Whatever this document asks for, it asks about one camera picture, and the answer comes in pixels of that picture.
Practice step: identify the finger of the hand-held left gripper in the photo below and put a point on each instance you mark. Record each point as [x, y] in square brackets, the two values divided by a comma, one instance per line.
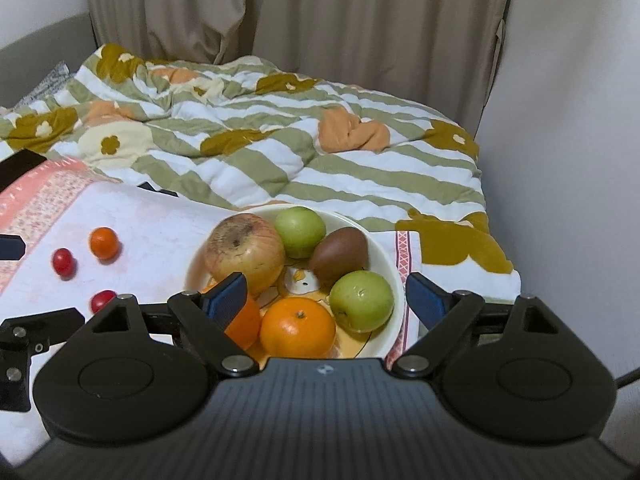
[40, 325]
[11, 248]

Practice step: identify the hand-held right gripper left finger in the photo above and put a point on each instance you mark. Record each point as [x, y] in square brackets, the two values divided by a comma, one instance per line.
[227, 301]

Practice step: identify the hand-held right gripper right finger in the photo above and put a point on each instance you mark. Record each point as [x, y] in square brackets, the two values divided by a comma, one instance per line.
[422, 301]

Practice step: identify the large orange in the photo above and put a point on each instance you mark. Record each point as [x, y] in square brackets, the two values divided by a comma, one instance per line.
[246, 326]
[297, 330]

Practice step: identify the blemished yellow-red apple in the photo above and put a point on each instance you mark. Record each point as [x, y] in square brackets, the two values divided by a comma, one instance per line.
[242, 250]

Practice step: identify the large green jujube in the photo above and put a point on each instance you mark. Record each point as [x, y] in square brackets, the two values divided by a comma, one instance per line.
[361, 301]

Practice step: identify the cream bowl with bear print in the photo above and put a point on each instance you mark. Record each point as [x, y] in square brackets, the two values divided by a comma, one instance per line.
[300, 282]

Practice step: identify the brown kiwi with green sticker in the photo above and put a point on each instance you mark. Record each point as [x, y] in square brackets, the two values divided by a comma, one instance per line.
[337, 257]

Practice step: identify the small green jujube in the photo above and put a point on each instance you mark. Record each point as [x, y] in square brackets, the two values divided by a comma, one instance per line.
[300, 232]

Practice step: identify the small red fruit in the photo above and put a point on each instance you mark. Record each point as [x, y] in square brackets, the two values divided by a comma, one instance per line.
[63, 262]
[101, 301]

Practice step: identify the small orange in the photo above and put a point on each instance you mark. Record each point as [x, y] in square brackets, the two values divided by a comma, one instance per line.
[104, 243]

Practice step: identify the pink floral tablecloth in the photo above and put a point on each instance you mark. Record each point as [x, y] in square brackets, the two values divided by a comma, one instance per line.
[150, 240]

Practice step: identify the green striped floral blanket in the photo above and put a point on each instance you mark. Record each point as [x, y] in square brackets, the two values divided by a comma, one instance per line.
[300, 160]

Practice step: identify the grey patterned pillow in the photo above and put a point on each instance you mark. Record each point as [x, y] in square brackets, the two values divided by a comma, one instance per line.
[52, 77]

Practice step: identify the grey bed headboard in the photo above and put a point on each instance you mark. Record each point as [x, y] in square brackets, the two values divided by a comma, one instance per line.
[45, 45]

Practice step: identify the beige curtain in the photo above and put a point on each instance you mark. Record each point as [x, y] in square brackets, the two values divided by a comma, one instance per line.
[350, 20]

